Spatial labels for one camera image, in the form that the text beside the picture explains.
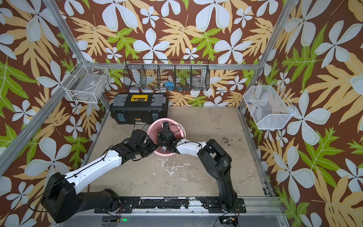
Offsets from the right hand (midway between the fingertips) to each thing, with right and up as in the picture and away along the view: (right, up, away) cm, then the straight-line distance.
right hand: (157, 137), depth 93 cm
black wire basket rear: (+6, +43, +3) cm, 44 cm away
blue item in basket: (+8, +36, +2) cm, 37 cm away
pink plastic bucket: (+14, +7, -16) cm, 22 cm away
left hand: (+3, -3, -10) cm, 11 cm away
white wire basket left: (-43, +34, -7) cm, 55 cm away
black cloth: (+5, -8, -2) cm, 10 cm away
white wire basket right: (+69, +19, -9) cm, 72 cm away
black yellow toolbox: (-14, +20, +3) cm, 24 cm away
